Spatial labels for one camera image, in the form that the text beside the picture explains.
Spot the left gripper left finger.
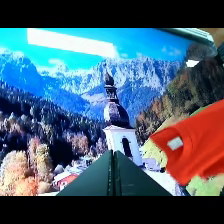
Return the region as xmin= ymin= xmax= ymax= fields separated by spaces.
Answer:
xmin=56 ymin=149 xmax=115 ymax=197

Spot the red T-shirt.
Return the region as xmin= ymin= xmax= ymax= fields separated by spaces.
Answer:
xmin=148 ymin=99 xmax=224 ymax=187

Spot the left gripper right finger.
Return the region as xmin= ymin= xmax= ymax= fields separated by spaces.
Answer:
xmin=113 ymin=150 xmax=173 ymax=197

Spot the silver frame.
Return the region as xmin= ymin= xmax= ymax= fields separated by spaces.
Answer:
xmin=159 ymin=28 xmax=218 ymax=45

